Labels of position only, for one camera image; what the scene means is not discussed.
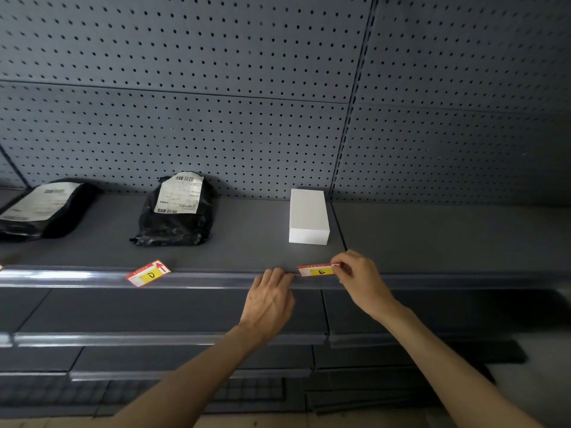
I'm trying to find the person's right hand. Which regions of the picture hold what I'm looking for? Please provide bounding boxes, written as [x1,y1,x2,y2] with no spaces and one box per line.
[331,250,403,322]

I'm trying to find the person's left forearm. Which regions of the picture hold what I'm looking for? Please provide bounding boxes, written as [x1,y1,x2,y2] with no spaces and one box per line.
[106,323,252,428]

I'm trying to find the clear plastic price rail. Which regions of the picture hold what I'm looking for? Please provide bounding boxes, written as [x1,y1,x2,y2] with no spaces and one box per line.
[294,272,571,291]
[0,267,300,290]

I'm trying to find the person's left hand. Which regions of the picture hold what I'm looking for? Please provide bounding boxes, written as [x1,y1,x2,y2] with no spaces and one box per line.
[239,267,296,339]

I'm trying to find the black parcel bag, white label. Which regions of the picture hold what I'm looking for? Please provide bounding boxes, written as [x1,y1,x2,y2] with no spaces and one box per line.
[0,177,101,242]
[130,172,215,247]

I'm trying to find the person's right forearm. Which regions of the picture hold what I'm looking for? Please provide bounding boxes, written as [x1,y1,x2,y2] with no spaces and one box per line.
[383,302,546,428]

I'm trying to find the grey stepped shelf tiers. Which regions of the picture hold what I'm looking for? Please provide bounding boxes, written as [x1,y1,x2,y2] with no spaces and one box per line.
[0,287,571,418]

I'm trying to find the grey metal shelf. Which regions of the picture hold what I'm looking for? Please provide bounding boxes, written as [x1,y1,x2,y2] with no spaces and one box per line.
[332,200,571,278]
[0,189,348,274]

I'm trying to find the red yellow shelf label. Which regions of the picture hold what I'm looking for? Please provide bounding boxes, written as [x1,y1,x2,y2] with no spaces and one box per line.
[297,263,342,278]
[125,260,172,288]

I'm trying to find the white cardboard box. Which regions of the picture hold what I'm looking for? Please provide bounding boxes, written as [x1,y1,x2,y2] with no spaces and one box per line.
[288,188,331,246]

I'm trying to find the grey pegboard panel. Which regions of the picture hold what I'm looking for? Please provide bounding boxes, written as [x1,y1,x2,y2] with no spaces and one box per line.
[356,0,571,117]
[0,80,352,200]
[0,0,374,104]
[331,103,571,206]

